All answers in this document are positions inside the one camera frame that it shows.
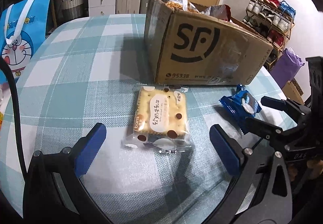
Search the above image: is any blue Oreo packet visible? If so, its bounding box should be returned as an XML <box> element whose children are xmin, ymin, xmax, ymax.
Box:
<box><xmin>219</xmin><ymin>84</ymin><xmax>262</xmax><ymax>134</ymax></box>

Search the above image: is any black cable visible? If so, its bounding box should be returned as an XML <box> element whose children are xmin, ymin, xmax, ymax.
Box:
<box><xmin>0</xmin><ymin>57</ymin><xmax>29</xmax><ymax>184</ymax></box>

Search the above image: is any person's right hand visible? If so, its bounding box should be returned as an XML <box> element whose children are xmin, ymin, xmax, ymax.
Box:
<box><xmin>287</xmin><ymin>159</ymin><xmax>322</xmax><ymax>182</ymax></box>

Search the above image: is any purple bag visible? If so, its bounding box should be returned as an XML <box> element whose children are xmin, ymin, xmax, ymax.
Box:
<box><xmin>269</xmin><ymin>48</ymin><xmax>305</xmax><ymax>89</ymax></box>

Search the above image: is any woven laundry basket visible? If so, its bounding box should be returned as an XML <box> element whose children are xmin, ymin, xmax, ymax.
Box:
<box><xmin>62</xmin><ymin>0</ymin><xmax>84</xmax><ymax>21</ymax></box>

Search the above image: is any small cardboard box on floor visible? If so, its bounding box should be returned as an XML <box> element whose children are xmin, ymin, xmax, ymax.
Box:
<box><xmin>282</xmin><ymin>79</ymin><xmax>304</xmax><ymax>104</ymax></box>

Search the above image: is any clear cracker packet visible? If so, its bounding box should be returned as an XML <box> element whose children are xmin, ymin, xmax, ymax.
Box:
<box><xmin>123</xmin><ymin>84</ymin><xmax>193</xmax><ymax>152</ymax></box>

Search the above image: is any shoe rack with shoes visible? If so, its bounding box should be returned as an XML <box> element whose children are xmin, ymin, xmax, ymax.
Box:
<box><xmin>242</xmin><ymin>0</ymin><xmax>295</xmax><ymax>71</ymax></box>

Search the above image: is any red grey snack bag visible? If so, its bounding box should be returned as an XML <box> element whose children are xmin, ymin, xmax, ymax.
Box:
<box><xmin>204</xmin><ymin>4</ymin><xmax>231</xmax><ymax>21</ymax></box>

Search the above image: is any white noodle snack bag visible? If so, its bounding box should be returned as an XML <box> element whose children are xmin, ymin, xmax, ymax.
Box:
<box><xmin>164</xmin><ymin>0</ymin><xmax>200</xmax><ymax>13</ymax></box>

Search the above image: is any SF cardboard box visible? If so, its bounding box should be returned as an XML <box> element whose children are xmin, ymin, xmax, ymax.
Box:
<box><xmin>144</xmin><ymin>0</ymin><xmax>273</xmax><ymax>85</ymax></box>

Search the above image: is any blue Doraemon gift bag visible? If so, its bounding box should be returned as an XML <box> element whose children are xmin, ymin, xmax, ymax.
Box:
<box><xmin>1</xmin><ymin>0</ymin><xmax>50</xmax><ymax>80</ymax></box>

